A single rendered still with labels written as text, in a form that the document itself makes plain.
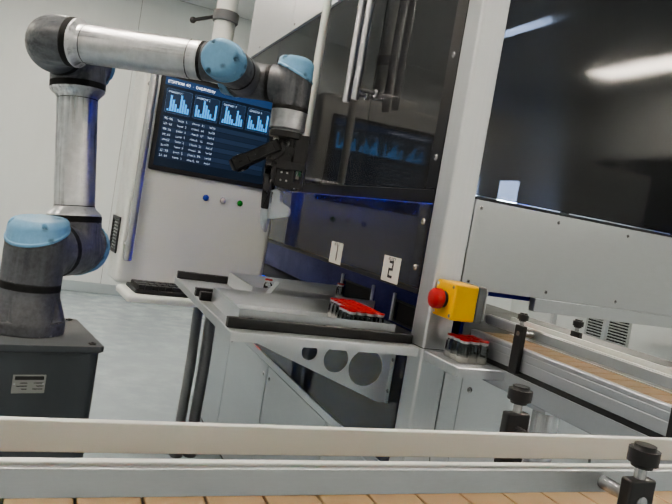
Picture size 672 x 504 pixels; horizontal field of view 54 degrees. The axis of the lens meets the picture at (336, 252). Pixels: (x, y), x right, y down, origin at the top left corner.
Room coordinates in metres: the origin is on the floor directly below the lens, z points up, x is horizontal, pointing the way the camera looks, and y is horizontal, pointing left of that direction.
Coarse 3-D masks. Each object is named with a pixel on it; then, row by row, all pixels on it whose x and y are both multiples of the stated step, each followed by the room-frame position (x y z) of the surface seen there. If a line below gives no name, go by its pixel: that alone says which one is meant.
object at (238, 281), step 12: (228, 276) 1.84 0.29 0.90; (240, 276) 1.85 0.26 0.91; (252, 276) 1.86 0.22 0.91; (264, 276) 1.88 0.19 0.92; (240, 288) 1.70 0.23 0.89; (252, 288) 1.60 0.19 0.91; (264, 288) 1.61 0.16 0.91; (276, 288) 1.89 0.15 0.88; (288, 288) 1.91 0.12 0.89; (300, 288) 1.92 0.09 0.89; (312, 288) 1.94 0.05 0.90; (324, 288) 1.95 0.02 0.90; (360, 300) 1.72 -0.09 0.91
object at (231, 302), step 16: (224, 288) 1.49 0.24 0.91; (224, 304) 1.36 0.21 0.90; (240, 304) 1.50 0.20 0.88; (256, 304) 1.52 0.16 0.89; (272, 304) 1.54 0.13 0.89; (288, 304) 1.55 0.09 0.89; (304, 304) 1.57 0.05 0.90; (320, 304) 1.58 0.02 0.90; (288, 320) 1.28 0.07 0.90; (304, 320) 1.29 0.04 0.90; (320, 320) 1.31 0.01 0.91; (336, 320) 1.32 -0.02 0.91; (352, 320) 1.33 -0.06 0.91
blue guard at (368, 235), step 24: (288, 192) 2.30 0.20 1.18; (312, 216) 2.04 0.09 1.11; (336, 216) 1.86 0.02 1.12; (360, 216) 1.71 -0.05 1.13; (384, 216) 1.58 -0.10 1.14; (408, 216) 1.47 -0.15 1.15; (288, 240) 2.22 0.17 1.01; (312, 240) 2.01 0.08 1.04; (336, 240) 1.84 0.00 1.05; (360, 240) 1.69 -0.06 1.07; (384, 240) 1.56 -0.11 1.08; (408, 240) 1.46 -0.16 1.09; (360, 264) 1.67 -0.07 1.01; (408, 264) 1.44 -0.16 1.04
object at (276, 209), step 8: (280, 192) 1.35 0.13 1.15; (272, 200) 1.35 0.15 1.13; (280, 200) 1.35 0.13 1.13; (272, 208) 1.35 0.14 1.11; (280, 208) 1.35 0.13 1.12; (288, 208) 1.35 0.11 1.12; (264, 216) 1.35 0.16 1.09; (272, 216) 1.36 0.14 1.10; (280, 216) 1.36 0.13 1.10; (264, 224) 1.36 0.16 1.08
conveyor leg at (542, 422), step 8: (536, 408) 1.18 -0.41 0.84; (536, 416) 1.20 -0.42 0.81; (544, 416) 1.19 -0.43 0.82; (552, 416) 1.19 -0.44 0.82; (536, 424) 1.20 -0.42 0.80; (544, 424) 1.19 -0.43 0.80; (552, 424) 1.19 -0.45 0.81; (536, 432) 1.20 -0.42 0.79; (544, 432) 1.19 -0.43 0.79; (552, 432) 1.19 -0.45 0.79
